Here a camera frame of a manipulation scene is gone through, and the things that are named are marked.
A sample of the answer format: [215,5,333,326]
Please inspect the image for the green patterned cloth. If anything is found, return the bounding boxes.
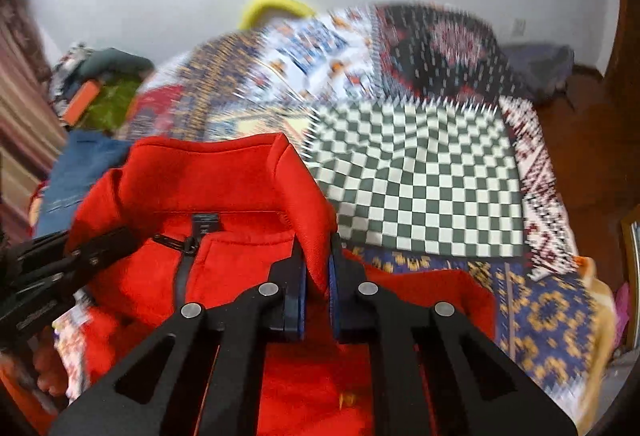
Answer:
[85,78,142,131]

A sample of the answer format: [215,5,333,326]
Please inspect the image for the grey backpack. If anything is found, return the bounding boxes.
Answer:
[500,43,576,106]

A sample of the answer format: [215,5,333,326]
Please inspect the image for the folded blue jeans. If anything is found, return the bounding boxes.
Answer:
[37,131,133,237]

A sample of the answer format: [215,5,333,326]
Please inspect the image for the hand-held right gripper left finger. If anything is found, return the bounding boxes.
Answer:
[50,241,308,436]

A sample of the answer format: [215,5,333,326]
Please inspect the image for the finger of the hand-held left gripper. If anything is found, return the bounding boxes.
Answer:
[62,226,140,277]

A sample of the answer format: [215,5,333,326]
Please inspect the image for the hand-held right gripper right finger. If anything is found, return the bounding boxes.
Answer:
[327,233,591,436]

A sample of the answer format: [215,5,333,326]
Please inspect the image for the grey pillow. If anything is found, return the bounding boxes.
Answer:
[82,48,153,79]

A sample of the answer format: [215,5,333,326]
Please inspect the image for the orange box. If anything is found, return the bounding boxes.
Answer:
[65,80,101,124]

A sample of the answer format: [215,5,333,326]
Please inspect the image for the red zip jacket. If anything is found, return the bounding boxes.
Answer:
[30,132,496,436]

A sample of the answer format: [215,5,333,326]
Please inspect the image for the yellow foam tube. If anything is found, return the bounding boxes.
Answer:
[239,0,316,30]

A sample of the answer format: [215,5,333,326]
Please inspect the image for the person's left hand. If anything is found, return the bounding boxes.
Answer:
[32,340,72,399]

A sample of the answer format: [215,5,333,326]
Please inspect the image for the striped red beige curtain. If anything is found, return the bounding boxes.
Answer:
[0,0,68,241]

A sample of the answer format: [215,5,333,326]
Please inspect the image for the patchwork printed bed blanket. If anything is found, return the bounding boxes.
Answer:
[125,3,616,422]

